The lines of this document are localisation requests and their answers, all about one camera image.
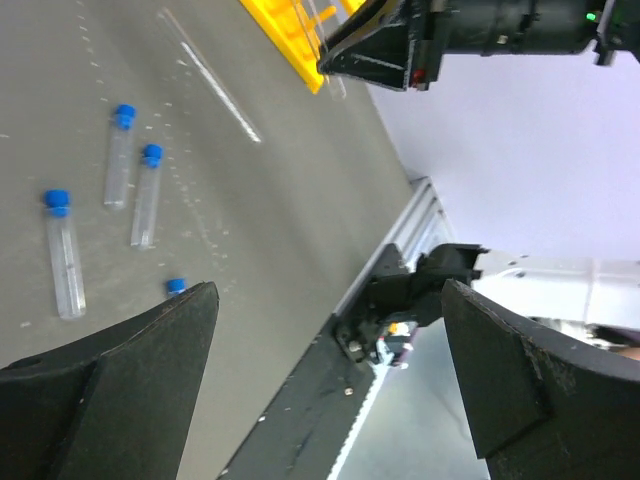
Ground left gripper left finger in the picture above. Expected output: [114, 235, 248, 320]
[1, 282, 219, 479]

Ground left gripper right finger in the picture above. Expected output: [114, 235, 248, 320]
[441, 280, 639, 479]

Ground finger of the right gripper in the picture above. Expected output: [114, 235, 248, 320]
[317, 0, 411, 91]

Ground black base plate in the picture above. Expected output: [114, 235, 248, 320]
[218, 243, 407, 480]

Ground yellow test tube rack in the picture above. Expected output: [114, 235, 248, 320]
[240, 0, 362, 100]

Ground blue capped tube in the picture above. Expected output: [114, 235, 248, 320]
[43, 189, 86, 320]
[165, 277, 188, 297]
[130, 144, 164, 250]
[103, 104, 136, 210]

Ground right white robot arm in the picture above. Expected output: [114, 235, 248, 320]
[318, 1, 639, 335]

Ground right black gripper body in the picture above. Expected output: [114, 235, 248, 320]
[407, 0, 611, 91]

